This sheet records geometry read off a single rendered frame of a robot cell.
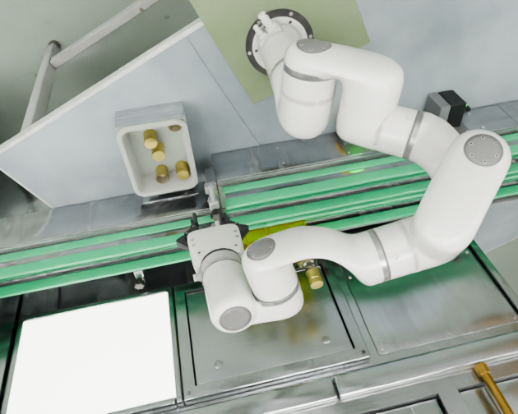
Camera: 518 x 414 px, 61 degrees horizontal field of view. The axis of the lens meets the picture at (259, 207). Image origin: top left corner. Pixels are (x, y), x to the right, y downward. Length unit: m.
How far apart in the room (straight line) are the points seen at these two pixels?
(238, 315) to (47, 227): 0.79
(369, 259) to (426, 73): 0.80
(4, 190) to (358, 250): 1.51
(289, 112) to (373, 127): 0.15
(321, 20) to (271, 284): 0.63
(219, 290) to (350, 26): 0.67
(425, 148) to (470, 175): 0.12
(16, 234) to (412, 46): 1.19
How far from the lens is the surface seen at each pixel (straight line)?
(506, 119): 1.53
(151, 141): 1.18
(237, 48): 1.06
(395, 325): 1.30
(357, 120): 0.76
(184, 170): 1.24
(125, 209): 1.32
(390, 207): 1.40
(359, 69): 0.74
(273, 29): 1.01
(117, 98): 1.19
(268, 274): 0.65
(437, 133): 0.78
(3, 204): 1.88
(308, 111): 0.79
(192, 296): 1.30
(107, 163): 1.30
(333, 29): 1.09
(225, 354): 1.20
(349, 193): 1.29
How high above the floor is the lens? 1.79
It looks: 45 degrees down
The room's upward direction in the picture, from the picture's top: 163 degrees clockwise
